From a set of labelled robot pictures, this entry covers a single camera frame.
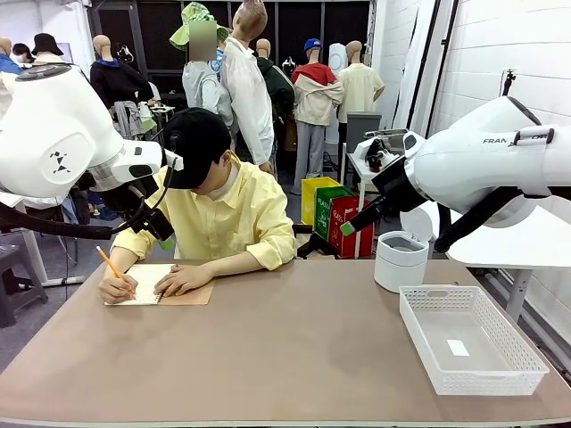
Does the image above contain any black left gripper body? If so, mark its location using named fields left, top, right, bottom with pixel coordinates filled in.
left=105, top=177, right=176, bottom=243

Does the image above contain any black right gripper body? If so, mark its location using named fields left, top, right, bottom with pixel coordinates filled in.
left=371, top=157, right=430, bottom=213

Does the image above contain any spiral notebook with brown cover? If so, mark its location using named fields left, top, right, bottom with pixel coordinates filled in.
left=104, top=262, right=216, bottom=308

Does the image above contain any yellow pencil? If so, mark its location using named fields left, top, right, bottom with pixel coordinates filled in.
left=95, top=244, right=137, bottom=300

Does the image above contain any person's right forearm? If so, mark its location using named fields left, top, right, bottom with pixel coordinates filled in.
left=103, top=245, right=140, bottom=281

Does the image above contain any person's left forearm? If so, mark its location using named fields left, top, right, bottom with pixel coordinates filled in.
left=198, top=250, right=269, bottom=281

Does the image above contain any person's left hand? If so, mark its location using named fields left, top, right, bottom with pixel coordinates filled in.
left=153, top=263, right=216, bottom=299

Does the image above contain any person's right hand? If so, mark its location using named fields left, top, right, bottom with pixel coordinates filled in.
left=98, top=272, right=139, bottom=305

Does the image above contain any green recycling bin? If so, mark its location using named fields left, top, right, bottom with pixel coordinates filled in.
left=314, top=185, right=358, bottom=242

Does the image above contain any metal tray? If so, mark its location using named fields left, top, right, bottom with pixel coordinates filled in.
left=364, top=128, right=410, bottom=155

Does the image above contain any yellow recycling bin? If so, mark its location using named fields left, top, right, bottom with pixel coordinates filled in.
left=301, top=177, right=343, bottom=226

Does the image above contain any black and tan floor stand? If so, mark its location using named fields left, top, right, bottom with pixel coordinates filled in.
left=294, top=222, right=339, bottom=260

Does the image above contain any white lidded trash bin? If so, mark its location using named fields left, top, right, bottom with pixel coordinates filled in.
left=373, top=207, right=434, bottom=294

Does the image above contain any grey bin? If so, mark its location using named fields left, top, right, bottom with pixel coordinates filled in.
left=345, top=111, right=383, bottom=155

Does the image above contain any person in yellow shirt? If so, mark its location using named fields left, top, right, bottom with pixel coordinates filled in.
left=111, top=151, right=298, bottom=272

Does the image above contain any person's head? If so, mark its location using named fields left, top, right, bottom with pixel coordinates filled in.
left=191, top=151, right=241, bottom=202

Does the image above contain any black baseball cap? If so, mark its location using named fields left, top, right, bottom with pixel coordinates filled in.
left=162, top=106, right=233, bottom=191

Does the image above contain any mannequin in cream shirt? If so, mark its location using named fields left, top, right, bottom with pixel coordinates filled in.
left=337, top=39, right=386, bottom=125

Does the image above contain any mannequin in red beige jacket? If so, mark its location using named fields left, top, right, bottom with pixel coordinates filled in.
left=292, top=37, right=345, bottom=196

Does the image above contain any mannequin in black top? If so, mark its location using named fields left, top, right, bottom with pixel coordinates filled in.
left=88, top=34, right=155, bottom=137

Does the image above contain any figure in green checked hat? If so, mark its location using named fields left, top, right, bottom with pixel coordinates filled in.
left=169, top=2, right=236, bottom=130

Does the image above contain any white round-cornered table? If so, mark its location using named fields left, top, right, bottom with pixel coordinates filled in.
left=418, top=200, right=571, bottom=323

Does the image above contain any white torso form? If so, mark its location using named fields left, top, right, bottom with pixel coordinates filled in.
left=327, top=42, right=350, bottom=77

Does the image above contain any dark grey stool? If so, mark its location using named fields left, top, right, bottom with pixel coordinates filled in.
left=0, top=243, right=49, bottom=329

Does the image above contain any tall mannequin in white shirt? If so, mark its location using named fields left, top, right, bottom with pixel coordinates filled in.
left=220, top=0, right=277, bottom=174

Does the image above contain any mannequin in dark green hoodie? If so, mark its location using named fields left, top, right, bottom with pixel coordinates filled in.
left=254, top=38, right=296, bottom=148

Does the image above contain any mannequin with black bucket hat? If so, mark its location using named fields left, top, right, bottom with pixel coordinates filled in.
left=30, top=33, right=68, bottom=68

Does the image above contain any person with black hair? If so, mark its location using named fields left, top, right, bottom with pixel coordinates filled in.
left=12, top=43, right=36, bottom=66

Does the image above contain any white perforated plastic basket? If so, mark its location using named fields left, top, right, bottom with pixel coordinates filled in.
left=398, top=284, right=550, bottom=397

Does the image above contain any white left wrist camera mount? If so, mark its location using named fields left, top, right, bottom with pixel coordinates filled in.
left=162, top=149, right=185, bottom=173

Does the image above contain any black right arm cable sleeve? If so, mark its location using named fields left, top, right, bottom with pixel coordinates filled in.
left=434, top=186, right=523, bottom=253

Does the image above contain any black arm cable sleeve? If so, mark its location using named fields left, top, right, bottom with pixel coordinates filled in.
left=434, top=186, right=523, bottom=253
left=0, top=167, right=175, bottom=242

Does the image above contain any black left arm cable sleeve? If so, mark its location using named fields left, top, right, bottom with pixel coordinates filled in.
left=0, top=167, right=175, bottom=242

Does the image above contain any white frame table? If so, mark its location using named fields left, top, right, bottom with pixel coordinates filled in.
left=0, top=191, right=86, bottom=287

